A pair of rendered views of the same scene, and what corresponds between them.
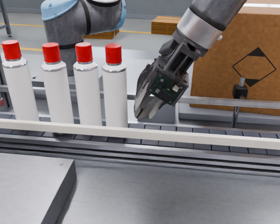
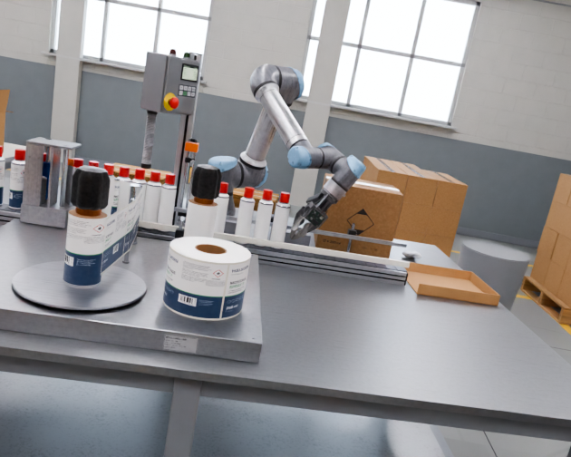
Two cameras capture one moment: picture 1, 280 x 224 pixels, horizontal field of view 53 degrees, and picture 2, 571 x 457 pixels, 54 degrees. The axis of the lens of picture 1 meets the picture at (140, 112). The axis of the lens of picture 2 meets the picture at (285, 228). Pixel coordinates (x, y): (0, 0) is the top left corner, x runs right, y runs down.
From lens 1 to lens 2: 143 cm
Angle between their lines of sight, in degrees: 20
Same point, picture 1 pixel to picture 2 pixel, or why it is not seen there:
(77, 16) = (236, 173)
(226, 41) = (343, 202)
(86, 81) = (266, 210)
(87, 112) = (262, 231)
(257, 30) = (362, 198)
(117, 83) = (285, 214)
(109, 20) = (256, 179)
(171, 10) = not seen: hidden behind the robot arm
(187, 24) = (330, 186)
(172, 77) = (320, 211)
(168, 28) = not seen: hidden behind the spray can
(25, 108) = (221, 225)
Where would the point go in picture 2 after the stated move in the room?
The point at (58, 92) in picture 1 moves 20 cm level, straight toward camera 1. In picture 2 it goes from (248, 216) to (275, 233)
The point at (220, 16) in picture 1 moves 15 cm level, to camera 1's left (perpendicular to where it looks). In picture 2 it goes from (345, 184) to (304, 178)
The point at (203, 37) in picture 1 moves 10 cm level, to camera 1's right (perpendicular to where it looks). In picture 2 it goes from (337, 193) to (364, 197)
